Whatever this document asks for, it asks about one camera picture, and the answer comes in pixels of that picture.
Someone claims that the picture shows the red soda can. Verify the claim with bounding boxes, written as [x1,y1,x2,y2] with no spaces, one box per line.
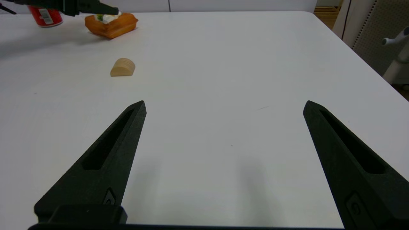
[28,6,64,28]

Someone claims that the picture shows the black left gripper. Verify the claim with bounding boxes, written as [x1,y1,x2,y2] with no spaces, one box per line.
[13,0,120,17]

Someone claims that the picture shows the white side table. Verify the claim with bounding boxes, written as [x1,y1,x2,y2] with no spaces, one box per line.
[382,48,409,85]

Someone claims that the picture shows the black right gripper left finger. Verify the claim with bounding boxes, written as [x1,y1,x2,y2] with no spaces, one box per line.
[34,100,147,224]

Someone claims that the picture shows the grey perforated partition panel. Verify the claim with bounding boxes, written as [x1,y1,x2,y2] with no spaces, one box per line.
[351,0,409,76]

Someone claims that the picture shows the white table crank handle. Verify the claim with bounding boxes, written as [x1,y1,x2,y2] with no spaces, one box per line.
[382,27,409,47]

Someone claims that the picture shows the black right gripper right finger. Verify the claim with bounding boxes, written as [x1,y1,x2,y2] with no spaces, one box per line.
[303,100,409,230]

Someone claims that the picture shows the small tan wooden block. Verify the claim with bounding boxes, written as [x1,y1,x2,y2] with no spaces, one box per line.
[110,58,136,77]

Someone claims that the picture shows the orange fruit-topped triangle bread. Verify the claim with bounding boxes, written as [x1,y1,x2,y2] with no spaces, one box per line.
[85,12,139,39]

